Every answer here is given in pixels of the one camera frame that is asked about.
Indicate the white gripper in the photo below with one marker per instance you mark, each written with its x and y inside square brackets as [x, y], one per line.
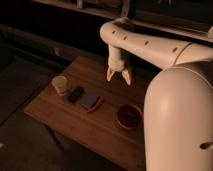
[118, 61]

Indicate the black rectangular block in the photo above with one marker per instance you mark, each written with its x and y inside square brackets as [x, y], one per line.
[75, 94]

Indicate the blue sponge on red tray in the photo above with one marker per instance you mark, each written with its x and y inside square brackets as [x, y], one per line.
[91, 102]

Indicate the wooden table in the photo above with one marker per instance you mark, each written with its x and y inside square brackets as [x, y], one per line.
[98, 130]

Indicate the white wall outlet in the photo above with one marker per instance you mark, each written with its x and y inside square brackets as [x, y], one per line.
[57, 51]

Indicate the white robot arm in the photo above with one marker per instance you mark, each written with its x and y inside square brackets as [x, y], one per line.
[178, 105]

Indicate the wooden wall shelf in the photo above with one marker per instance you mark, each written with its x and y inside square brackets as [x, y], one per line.
[190, 18]

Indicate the red round bowl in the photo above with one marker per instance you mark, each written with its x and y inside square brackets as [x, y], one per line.
[129, 116]

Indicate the white paper cup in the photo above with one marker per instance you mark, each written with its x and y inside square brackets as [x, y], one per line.
[60, 85]

